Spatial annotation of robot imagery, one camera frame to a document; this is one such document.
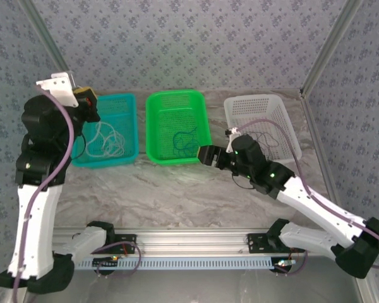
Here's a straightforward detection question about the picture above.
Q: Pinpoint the blue thin cable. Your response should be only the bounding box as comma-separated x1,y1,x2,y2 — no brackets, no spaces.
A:
176,132,200,158
172,126,200,157

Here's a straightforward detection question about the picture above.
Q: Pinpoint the dark purple thin cable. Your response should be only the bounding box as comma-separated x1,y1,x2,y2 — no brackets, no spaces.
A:
251,129,278,149

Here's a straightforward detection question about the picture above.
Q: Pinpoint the teal perforated plastic basket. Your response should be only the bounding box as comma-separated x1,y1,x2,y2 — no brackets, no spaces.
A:
71,93,139,169

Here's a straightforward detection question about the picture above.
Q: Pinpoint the white perforated plastic basket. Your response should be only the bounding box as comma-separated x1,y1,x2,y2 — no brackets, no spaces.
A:
223,93,303,165

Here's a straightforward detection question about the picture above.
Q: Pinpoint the green perforated plastic basket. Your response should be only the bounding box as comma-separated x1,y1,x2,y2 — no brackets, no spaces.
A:
145,90,213,165

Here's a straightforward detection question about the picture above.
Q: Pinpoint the aluminium table side bar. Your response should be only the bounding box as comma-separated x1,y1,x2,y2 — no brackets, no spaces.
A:
301,93,372,303

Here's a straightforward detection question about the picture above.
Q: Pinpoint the small black controller board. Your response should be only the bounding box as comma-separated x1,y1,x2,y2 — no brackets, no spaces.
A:
273,258,297,272
93,257,120,269

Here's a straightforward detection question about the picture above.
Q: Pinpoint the grey metal bottom panel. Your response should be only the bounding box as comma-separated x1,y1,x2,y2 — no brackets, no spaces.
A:
25,270,367,303

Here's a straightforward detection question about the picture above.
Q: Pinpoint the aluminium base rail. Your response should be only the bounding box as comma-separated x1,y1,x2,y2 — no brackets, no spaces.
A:
52,229,335,257

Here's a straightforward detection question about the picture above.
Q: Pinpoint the aluminium frame post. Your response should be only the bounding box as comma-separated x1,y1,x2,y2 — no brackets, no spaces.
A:
299,0,364,97
20,0,83,95

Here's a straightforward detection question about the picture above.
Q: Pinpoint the white slotted cable duct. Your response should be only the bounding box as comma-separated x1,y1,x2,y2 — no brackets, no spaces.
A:
74,256,304,271

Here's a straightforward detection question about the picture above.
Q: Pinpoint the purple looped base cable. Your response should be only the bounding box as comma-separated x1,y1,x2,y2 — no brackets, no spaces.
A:
90,241,142,280
273,249,309,277

